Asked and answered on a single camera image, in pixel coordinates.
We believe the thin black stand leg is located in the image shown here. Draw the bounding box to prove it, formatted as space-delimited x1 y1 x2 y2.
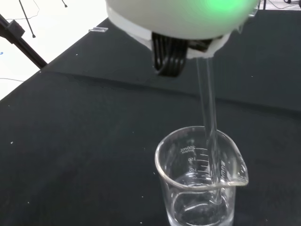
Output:
18 0 37 39

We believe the black bench cloth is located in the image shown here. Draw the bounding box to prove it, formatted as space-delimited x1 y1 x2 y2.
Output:
0 10 301 226

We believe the black tripod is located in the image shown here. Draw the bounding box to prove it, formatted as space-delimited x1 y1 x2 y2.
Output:
0 13 49 70

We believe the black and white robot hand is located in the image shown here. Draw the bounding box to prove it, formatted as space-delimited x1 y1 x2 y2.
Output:
105 0 261 78

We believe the clear glass beaker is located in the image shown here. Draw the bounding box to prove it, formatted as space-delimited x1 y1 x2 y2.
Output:
154 125 250 226

